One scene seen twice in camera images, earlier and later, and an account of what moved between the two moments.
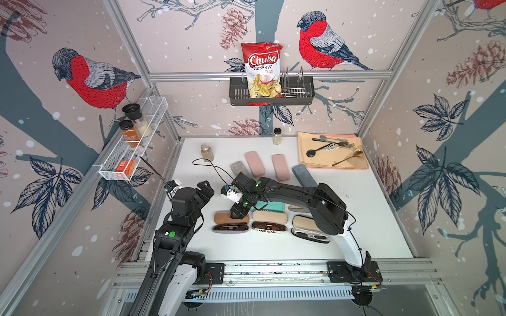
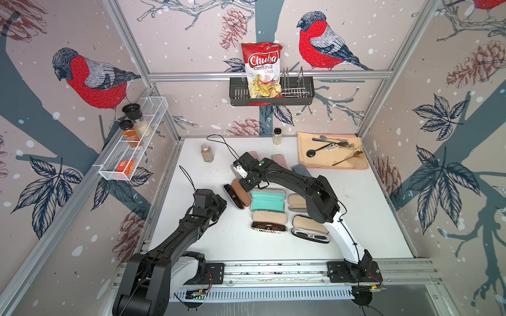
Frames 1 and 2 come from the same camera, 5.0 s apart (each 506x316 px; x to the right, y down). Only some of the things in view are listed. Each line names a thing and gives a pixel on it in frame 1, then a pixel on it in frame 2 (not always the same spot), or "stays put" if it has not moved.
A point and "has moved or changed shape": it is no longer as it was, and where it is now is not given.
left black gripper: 204,197 → 221,202
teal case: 273,206 stays put
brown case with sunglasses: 224,224 has moved or changed shape
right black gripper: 236,214 → 247,188
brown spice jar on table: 207,153 stays put
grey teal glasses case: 304,177 stays put
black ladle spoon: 312,153 stays put
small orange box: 126,166 stays put
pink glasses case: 281,168 stays put
